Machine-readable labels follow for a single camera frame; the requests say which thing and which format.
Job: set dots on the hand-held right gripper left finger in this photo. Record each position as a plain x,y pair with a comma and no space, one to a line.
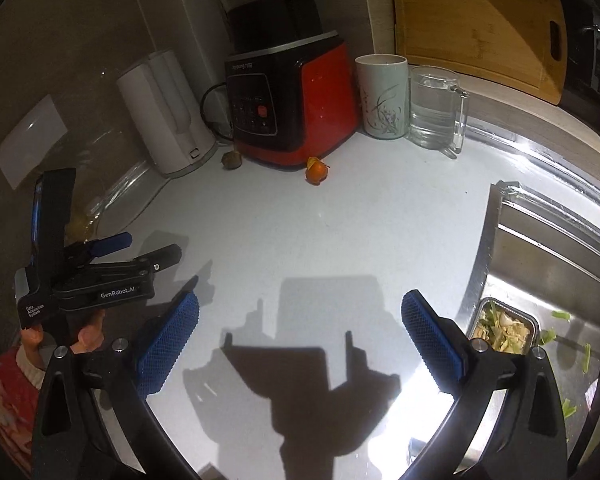
167,342

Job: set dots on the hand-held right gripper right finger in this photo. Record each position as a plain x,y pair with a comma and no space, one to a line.
432,340

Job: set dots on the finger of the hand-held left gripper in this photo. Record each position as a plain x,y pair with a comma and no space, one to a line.
110,245
162,257

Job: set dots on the person's left forearm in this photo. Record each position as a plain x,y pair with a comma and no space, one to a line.
10,410

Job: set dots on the person's left hand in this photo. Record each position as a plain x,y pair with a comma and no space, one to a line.
92,332

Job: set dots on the clear glass container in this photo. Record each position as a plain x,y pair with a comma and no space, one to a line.
125,180

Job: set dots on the metal food container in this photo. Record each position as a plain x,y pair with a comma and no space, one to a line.
500,330

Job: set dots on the green vegetable scraps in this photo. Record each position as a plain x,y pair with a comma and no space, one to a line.
547,335

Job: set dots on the small brown fruit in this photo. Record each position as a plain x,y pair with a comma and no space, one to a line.
230,160

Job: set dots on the white electric kettle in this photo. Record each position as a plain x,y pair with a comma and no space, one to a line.
165,120

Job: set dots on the stainless steel sink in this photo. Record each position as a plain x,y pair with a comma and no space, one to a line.
545,260

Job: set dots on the small orange fruit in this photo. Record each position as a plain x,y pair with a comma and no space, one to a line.
315,172

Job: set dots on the red black blender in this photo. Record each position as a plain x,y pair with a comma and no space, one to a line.
325,100

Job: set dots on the clear glass mug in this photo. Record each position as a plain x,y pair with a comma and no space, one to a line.
430,110

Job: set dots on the white printed cup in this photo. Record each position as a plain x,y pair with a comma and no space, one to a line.
380,95

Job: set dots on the wooden cutting board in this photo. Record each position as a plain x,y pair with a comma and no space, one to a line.
470,20

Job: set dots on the white wall socket plate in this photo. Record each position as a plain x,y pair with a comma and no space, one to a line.
30,145

